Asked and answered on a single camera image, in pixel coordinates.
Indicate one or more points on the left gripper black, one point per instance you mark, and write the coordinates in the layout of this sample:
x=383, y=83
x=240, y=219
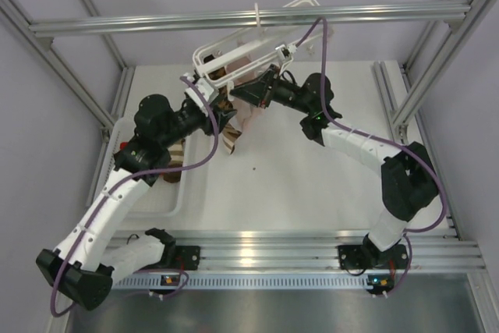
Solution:
x=221, y=117

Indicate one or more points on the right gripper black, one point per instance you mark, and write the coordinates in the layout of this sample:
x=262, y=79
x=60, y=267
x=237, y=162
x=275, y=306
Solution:
x=258, y=91

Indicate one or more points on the brown yellow argyle sock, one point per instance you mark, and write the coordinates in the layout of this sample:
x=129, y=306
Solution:
x=223, y=93

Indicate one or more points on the white plastic clip hanger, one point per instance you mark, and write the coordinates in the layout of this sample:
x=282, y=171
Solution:
x=258, y=43

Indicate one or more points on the brown beige striped sock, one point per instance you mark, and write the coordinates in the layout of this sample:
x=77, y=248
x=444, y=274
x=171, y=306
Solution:
x=230, y=136

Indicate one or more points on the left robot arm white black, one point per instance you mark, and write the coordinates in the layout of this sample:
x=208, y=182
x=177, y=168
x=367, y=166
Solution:
x=78, y=267

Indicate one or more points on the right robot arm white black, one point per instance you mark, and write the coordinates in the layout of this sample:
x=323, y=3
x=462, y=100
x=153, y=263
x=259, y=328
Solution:
x=407, y=179

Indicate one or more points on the pink sheer socks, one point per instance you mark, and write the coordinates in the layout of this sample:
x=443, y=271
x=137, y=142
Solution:
x=245, y=113

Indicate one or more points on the white plastic basket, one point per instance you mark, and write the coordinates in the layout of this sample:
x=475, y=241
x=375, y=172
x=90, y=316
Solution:
x=162, y=200

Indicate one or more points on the aluminium crossbar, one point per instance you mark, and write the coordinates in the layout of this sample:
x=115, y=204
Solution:
x=406, y=12

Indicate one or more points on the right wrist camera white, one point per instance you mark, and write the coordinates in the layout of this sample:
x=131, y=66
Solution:
x=285, y=52

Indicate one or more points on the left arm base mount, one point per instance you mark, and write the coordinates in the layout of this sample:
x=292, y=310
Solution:
x=186, y=258

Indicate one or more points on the slotted cable duct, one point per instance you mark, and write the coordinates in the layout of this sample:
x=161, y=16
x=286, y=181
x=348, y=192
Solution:
x=170, y=281

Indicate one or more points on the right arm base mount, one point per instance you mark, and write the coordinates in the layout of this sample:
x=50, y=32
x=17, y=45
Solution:
x=352, y=258

